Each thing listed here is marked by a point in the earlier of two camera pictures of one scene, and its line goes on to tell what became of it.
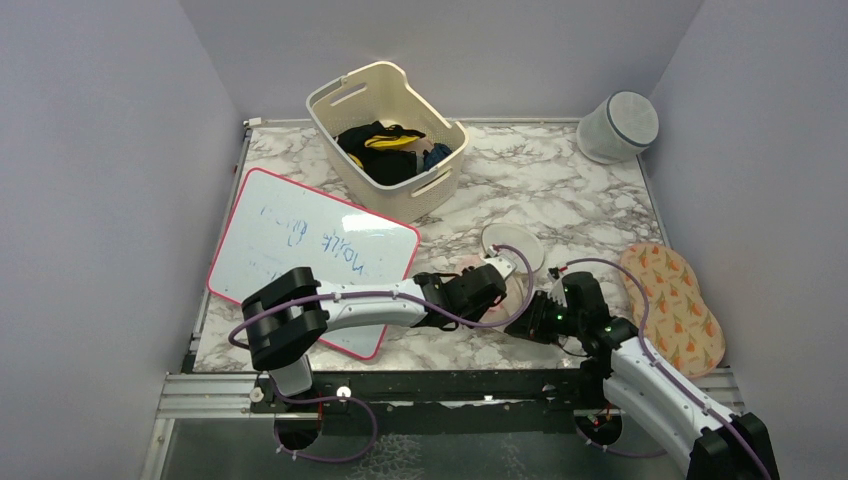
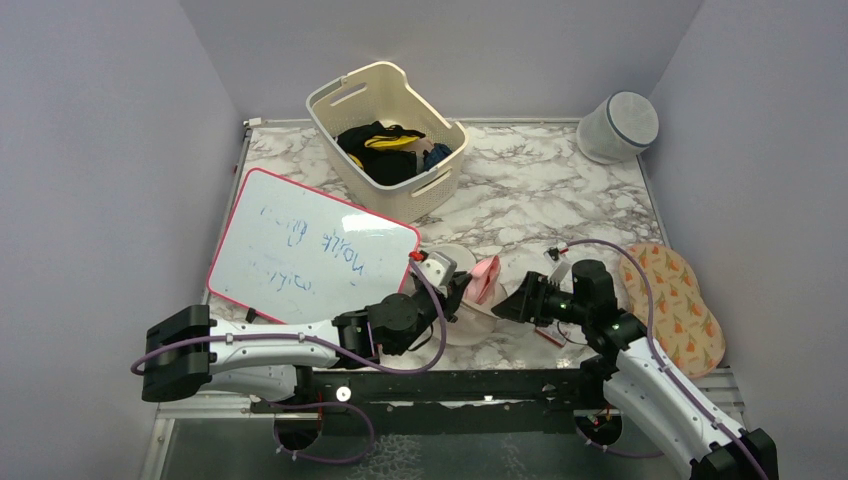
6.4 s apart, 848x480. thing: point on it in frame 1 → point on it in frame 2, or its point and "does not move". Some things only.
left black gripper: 476,314 → 450,301
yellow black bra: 393,137 does not move
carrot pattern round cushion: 680,327 does not move
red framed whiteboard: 275,226 does not move
